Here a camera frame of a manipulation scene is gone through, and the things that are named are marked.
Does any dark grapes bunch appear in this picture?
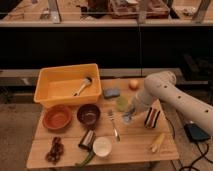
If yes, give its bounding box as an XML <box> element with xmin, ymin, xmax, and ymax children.
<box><xmin>45</xmin><ymin>137</ymin><xmax>64</xmax><ymax>164</ymax></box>

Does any yellow corn cob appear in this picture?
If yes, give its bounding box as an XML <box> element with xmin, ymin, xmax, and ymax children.
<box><xmin>150</xmin><ymin>133</ymin><xmax>165</xmax><ymax>153</ymax></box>

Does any orange fruit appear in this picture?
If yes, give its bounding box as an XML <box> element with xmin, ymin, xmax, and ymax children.
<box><xmin>129</xmin><ymin>79</ymin><xmax>139</xmax><ymax>90</ymax></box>

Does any orange bowl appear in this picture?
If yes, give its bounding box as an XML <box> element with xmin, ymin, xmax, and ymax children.
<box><xmin>42</xmin><ymin>105</ymin><xmax>72</xmax><ymax>130</ymax></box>

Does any black cable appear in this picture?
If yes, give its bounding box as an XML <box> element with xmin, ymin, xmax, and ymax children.
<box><xmin>167</xmin><ymin>117</ymin><xmax>213</xmax><ymax>171</ymax></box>

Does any green vegetable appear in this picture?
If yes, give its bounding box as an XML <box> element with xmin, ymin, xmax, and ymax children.
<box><xmin>75</xmin><ymin>150</ymin><xmax>95</xmax><ymax>167</ymax></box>

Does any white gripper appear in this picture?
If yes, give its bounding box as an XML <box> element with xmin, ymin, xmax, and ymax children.
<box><xmin>123</xmin><ymin>99</ymin><xmax>142</xmax><ymax>117</ymax></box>

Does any silver fork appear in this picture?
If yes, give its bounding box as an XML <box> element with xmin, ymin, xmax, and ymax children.
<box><xmin>108</xmin><ymin>110</ymin><xmax>120</xmax><ymax>141</ymax></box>

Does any striped red black object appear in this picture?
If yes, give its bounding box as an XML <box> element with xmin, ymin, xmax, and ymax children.
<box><xmin>144</xmin><ymin>107</ymin><xmax>160</xmax><ymax>129</ymax></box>

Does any blue sponge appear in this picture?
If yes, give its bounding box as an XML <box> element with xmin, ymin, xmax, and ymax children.
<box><xmin>103</xmin><ymin>88</ymin><xmax>120</xmax><ymax>99</ymax></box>

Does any wooden table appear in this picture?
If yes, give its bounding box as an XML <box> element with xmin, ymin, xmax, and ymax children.
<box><xmin>26</xmin><ymin>77</ymin><xmax>180</xmax><ymax>170</ymax></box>

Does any green cup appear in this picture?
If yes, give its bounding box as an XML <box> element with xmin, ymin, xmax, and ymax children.
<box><xmin>116</xmin><ymin>96</ymin><xmax>129</xmax><ymax>112</ymax></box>

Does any yellow plastic bin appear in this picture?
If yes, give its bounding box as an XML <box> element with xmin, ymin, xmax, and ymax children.
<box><xmin>34</xmin><ymin>63</ymin><xmax>102</xmax><ymax>108</ymax></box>

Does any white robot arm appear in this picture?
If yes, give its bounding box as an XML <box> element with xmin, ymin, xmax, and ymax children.
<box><xmin>123</xmin><ymin>71</ymin><xmax>213</xmax><ymax>136</ymax></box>

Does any blue grey towel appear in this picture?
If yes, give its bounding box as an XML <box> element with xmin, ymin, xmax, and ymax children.
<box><xmin>122</xmin><ymin>112</ymin><xmax>133</xmax><ymax>124</ymax></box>

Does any black power box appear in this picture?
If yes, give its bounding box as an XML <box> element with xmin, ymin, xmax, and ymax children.
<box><xmin>184</xmin><ymin>123</ymin><xmax>210</xmax><ymax>143</ymax></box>

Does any metal can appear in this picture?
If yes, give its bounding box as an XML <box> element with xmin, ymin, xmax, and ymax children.
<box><xmin>78</xmin><ymin>130</ymin><xmax>96</xmax><ymax>150</ymax></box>

